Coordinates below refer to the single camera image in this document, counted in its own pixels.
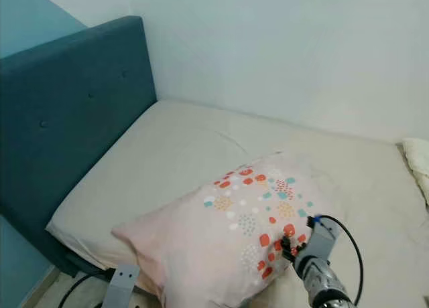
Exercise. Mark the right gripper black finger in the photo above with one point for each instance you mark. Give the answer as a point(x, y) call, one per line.
point(286, 246)

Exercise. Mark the pink pillow with coloured dots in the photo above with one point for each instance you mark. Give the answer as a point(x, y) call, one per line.
point(201, 254)

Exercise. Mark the cream cartoon print duvet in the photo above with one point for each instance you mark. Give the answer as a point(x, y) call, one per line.
point(419, 164)

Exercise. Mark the cream sheeted bed mattress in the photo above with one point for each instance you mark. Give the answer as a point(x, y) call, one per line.
point(208, 147)

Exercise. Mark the teal upholstered headboard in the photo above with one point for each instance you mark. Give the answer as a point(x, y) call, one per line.
point(67, 120)

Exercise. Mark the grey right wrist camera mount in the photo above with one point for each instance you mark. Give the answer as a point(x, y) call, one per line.
point(322, 242)

